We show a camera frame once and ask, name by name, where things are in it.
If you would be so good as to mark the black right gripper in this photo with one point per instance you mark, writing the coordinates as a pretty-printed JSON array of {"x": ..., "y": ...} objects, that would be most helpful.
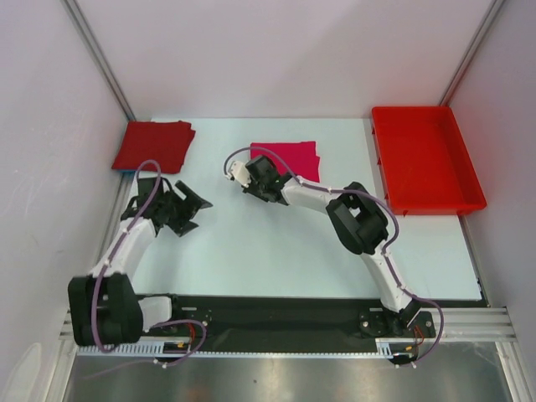
[{"x": 255, "y": 184}]

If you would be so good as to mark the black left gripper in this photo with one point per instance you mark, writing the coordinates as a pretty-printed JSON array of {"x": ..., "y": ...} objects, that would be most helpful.
[{"x": 189, "y": 206}]

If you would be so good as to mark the pink t shirt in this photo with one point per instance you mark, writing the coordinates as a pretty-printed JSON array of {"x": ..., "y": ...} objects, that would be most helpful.
[{"x": 300, "y": 157}]

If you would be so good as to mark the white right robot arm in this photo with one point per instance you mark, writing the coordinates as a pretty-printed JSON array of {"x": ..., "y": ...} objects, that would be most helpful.
[{"x": 357, "y": 218}]

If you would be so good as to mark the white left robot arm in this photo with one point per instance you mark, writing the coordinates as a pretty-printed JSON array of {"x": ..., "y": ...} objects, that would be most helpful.
[{"x": 105, "y": 310}]

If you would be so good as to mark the folded dark red shirt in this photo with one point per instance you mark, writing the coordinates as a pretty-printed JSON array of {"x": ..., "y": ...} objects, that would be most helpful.
[{"x": 167, "y": 143}]

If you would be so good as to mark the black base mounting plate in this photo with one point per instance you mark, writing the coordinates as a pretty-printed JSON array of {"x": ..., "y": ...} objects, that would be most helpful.
[{"x": 283, "y": 324}]

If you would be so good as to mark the red plastic bin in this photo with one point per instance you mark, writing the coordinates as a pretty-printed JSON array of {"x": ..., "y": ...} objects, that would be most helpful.
[{"x": 424, "y": 164}]

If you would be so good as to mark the grey slotted cable duct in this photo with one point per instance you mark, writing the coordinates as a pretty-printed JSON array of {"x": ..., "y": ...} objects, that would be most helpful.
[{"x": 142, "y": 349}]

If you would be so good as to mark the left corner frame post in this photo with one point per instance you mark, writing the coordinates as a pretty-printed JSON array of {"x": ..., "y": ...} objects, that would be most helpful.
[{"x": 91, "y": 42}]

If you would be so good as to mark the corner frame post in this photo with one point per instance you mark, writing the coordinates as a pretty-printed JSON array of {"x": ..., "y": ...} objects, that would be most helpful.
[
  {"x": 478, "y": 39},
  {"x": 91, "y": 42}
]

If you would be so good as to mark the right corner frame post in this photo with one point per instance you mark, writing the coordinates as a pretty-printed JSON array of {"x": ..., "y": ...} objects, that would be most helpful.
[{"x": 478, "y": 39}]

